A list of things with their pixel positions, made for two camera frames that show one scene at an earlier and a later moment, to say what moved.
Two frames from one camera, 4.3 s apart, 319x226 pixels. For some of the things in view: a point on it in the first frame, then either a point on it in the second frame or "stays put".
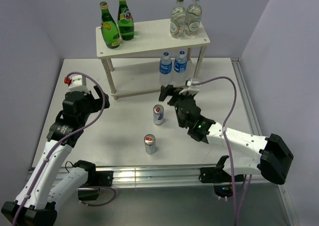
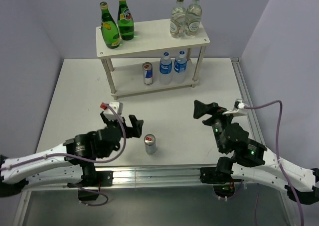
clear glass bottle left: (178, 16) stays put
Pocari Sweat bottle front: (165, 69) stays put
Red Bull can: (158, 114) -> (148, 73)
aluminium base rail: (180, 177) stays put
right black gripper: (176, 91) -> (212, 108)
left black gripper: (98, 103) -> (136, 130)
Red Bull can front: (150, 144) stays put
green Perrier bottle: (109, 33) stays put
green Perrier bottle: (125, 23) stays put
